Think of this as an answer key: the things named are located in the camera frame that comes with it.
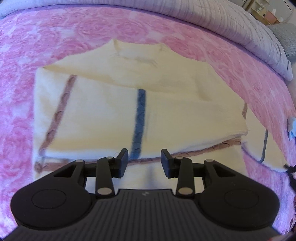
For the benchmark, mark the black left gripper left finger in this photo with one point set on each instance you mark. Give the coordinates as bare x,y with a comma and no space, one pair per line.
104,170

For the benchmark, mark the blue white small object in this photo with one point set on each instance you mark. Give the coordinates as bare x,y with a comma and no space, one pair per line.
291,128

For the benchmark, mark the cream knit sweater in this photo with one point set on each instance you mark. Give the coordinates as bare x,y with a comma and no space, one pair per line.
144,98

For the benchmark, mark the pink rose pattern blanket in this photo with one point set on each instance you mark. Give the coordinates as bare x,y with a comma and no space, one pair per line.
37,37

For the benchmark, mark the wooden shelf with items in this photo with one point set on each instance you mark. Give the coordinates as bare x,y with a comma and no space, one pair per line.
259,10

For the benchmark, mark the grey ribbed quilt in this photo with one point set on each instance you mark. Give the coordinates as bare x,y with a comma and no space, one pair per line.
222,17

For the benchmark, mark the grey pillow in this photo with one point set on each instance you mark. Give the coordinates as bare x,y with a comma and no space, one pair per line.
286,34

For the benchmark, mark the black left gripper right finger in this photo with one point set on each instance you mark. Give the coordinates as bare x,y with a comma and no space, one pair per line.
185,171

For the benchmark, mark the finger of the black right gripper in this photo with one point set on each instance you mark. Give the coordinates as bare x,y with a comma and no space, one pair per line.
290,170

